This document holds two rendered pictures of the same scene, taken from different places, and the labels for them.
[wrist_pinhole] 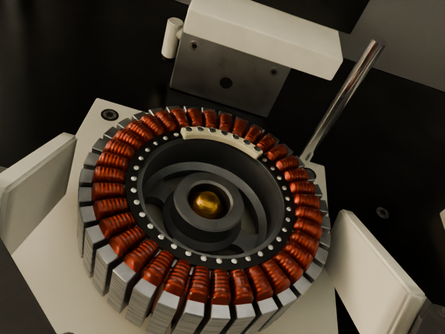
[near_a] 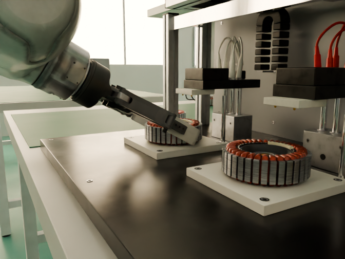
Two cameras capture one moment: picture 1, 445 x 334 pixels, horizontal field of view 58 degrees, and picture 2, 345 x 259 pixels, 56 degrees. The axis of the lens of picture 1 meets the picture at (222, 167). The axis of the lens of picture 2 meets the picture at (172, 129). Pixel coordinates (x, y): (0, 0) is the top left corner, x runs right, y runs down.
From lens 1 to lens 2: 0.59 m
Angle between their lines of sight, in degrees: 69
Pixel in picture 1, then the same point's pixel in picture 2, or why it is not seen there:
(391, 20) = (317, 121)
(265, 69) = (228, 123)
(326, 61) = (190, 91)
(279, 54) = (185, 92)
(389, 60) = not seen: hidden behind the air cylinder
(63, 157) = not seen: hidden behind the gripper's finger
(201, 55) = (216, 122)
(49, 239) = not seen: hidden behind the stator
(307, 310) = (176, 147)
